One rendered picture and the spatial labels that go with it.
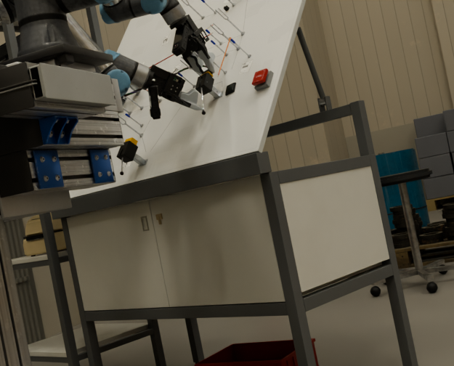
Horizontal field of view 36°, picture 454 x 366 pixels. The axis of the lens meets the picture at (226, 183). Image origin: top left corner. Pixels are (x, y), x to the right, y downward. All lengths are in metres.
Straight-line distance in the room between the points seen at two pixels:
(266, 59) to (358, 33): 9.10
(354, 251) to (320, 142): 7.60
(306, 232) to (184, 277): 0.50
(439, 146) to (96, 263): 7.72
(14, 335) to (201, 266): 0.89
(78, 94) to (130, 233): 1.26
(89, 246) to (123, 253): 0.22
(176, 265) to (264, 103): 0.67
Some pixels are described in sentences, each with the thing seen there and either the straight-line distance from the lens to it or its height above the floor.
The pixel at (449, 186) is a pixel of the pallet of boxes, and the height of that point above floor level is 0.29.
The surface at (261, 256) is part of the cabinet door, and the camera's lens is 2.21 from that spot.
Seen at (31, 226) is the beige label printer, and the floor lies 0.79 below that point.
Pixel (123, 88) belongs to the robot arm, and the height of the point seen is 1.12.
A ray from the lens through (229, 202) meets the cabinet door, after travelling 2.27.
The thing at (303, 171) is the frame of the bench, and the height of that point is 0.79.
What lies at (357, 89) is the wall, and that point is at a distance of 11.37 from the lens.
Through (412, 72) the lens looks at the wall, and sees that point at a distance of 11.27.
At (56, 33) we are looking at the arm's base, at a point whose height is 1.21.
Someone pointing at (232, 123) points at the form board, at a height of 0.98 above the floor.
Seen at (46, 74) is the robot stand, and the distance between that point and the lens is 1.41.
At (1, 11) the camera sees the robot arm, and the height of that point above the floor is 1.42.
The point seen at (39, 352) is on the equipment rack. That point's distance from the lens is 3.32.
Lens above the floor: 0.75
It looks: 1 degrees up
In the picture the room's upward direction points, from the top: 11 degrees counter-clockwise
